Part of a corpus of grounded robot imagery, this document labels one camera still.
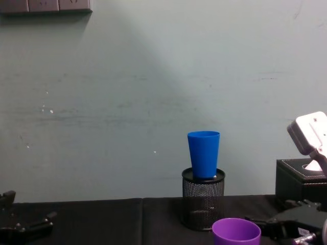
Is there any blue plastic cup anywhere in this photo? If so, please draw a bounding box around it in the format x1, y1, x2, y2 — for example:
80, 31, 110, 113
187, 131, 221, 180

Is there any black mesh pen holder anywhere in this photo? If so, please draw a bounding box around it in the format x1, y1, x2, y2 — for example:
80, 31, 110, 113
181, 167, 226, 232

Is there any purple plastic cup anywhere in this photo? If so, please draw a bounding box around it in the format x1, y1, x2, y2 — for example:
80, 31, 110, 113
212, 217, 262, 245

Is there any white paper tissue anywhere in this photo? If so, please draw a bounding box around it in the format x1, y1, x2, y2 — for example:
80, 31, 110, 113
302, 159, 323, 172

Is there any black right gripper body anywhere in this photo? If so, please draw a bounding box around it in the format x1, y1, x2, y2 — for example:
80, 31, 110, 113
274, 205, 327, 230

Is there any black leather tissue box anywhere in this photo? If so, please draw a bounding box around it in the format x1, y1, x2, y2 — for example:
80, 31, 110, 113
275, 158, 327, 203

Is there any black table cloth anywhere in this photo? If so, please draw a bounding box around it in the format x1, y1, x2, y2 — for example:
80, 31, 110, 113
0, 194, 327, 245

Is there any grey wall socket panel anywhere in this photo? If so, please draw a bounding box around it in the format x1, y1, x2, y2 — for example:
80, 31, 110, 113
0, 0, 94, 14

